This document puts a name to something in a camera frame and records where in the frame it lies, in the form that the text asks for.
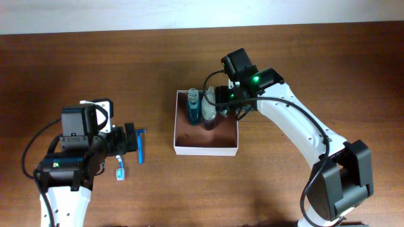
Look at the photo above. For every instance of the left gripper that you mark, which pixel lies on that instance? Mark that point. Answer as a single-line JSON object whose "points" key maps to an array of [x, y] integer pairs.
{"points": [[120, 145]]}

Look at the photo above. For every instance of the blue mouthwash bottle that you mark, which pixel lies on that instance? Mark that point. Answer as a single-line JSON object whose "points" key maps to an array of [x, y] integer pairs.
{"points": [[193, 106]]}

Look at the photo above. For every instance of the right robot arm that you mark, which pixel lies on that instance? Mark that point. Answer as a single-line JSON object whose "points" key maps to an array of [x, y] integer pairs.
{"points": [[341, 172]]}

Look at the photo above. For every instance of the white square cardboard box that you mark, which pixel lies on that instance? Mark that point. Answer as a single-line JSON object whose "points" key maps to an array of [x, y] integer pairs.
{"points": [[195, 140]]}

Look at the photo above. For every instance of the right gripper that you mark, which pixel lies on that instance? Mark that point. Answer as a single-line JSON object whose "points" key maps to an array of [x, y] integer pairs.
{"points": [[223, 93]]}

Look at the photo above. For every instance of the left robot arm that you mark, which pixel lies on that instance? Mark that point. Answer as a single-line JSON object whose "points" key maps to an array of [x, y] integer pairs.
{"points": [[74, 158]]}

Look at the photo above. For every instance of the blue white toothbrush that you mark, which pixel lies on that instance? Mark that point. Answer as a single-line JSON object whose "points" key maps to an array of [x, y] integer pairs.
{"points": [[120, 173]]}

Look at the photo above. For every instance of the blue disposable razor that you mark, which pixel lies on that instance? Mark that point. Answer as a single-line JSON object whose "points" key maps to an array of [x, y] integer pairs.
{"points": [[139, 133]]}

